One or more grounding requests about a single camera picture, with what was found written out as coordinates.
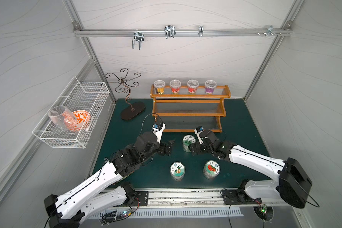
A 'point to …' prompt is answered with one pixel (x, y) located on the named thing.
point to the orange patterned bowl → (83, 118)
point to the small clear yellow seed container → (159, 85)
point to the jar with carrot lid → (177, 170)
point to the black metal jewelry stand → (128, 113)
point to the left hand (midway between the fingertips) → (167, 139)
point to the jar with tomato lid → (212, 168)
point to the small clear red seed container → (175, 85)
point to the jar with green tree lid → (188, 139)
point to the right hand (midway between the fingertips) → (195, 143)
